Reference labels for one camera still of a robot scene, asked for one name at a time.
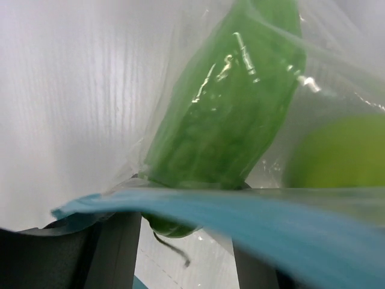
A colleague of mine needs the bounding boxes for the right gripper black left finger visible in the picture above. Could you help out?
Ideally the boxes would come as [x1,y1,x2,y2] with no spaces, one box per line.
[1,213,141,288]

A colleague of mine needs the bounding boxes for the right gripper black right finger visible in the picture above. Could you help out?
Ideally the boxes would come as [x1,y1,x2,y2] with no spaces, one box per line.
[232,239,311,289]

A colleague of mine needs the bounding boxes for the clear zip top bag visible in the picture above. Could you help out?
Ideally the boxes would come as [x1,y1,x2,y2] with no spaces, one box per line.
[52,1,384,288]

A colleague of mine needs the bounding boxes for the green fake apple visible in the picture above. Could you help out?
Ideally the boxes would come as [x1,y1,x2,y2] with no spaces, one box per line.
[282,114,384,188]

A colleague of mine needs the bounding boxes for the green fake food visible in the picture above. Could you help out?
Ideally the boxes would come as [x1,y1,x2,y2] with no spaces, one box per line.
[138,0,307,239]

